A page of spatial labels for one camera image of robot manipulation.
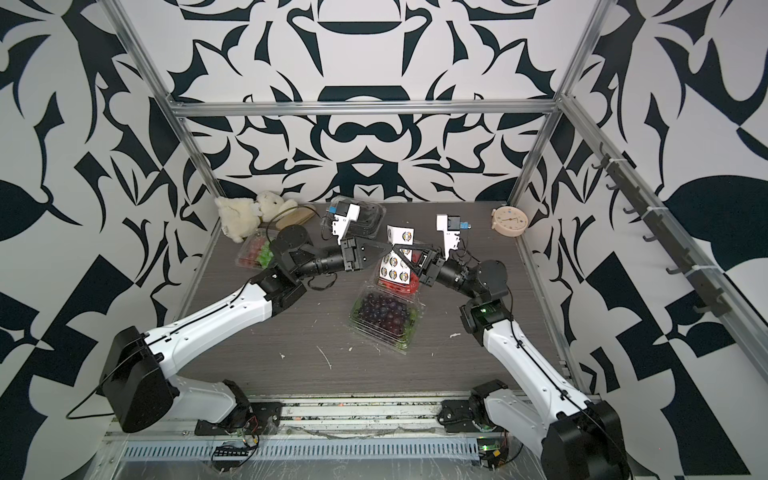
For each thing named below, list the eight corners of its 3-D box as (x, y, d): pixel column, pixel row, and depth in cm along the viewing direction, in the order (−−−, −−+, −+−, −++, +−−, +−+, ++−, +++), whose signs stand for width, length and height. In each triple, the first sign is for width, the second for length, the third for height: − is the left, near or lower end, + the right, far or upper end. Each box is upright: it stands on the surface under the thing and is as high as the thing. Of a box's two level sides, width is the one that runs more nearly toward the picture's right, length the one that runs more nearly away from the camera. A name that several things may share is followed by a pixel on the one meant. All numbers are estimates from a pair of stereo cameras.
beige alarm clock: (494, 236, 112) (496, 231, 110) (487, 211, 120) (489, 206, 118) (530, 236, 112) (533, 232, 110) (520, 211, 120) (523, 206, 118)
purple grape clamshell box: (345, 332, 90) (343, 322, 84) (366, 291, 98) (365, 279, 92) (407, 358, 85) (409, 348, 79) (423, 312, 94) (426, 301, 88)
